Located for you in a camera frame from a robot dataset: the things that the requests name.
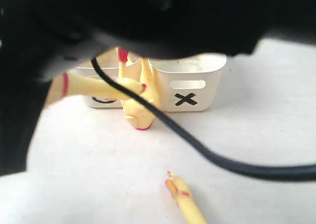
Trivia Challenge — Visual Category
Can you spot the cream bin marked X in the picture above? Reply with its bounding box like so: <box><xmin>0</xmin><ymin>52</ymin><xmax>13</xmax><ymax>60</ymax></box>
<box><xmin>150</xmin><ymin>54</ymin><xmax>227</xmax><ymax>112</ymax></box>

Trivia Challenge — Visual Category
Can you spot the headless yellow rubber chicken body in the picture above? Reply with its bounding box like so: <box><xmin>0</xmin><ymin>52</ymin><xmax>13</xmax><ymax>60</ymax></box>
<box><xmin>118</xmin><ymin>47</ymin><xmax>160</xmax><ymax>130</ymax></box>

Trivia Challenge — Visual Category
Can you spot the cream bin marked O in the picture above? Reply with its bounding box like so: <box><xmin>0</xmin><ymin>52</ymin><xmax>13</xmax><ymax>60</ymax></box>
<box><xmin>72</xmin><ymin>50</ymin><xmax>141</xmax><ymax>108</ymax></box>

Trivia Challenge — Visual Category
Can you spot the broken chicken head with tube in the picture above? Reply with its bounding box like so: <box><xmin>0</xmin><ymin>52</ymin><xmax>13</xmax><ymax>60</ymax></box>
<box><xmin>164</xmin><ymin>171</ymin><xmax>207</xmax><ymax>224</ymax></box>

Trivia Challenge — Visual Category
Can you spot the yellow rubber chicken front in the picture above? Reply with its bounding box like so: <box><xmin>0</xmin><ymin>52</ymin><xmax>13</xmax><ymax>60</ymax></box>
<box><xmin>45</xmin><ymin>72</ymin><xmax>148</xmax><ymax>105</ymax></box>

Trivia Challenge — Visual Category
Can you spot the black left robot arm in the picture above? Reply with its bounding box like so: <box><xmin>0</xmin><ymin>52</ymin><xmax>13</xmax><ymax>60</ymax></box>
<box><xmin>0</xmin><ymin>0</ymin><xmax>316</xmax><ymax>176</ymax></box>

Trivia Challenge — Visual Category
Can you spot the black cable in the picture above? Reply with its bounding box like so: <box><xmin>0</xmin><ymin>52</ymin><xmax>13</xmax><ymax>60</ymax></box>
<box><xmin>91</xmin><ymin>57</ymin><xmax>316</xmax><ymax>181</ymax></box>

